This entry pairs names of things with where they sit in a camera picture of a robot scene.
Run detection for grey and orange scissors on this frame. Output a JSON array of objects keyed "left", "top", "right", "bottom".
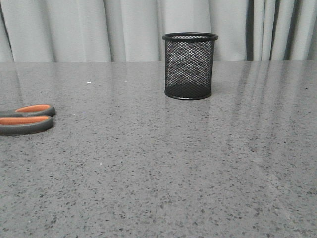
[{"left": 0, "top": 104, "right": 55, "bottom": 136}]

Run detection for black mesh pen holder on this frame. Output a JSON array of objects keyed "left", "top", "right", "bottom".
[{"left": 162, "top": 32, "right": 218, "bottom": 100}]

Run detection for grey curtain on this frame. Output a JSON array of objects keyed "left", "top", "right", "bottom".
[{"left": 0, "top": 0, "right": 317, "bottom": 62}]

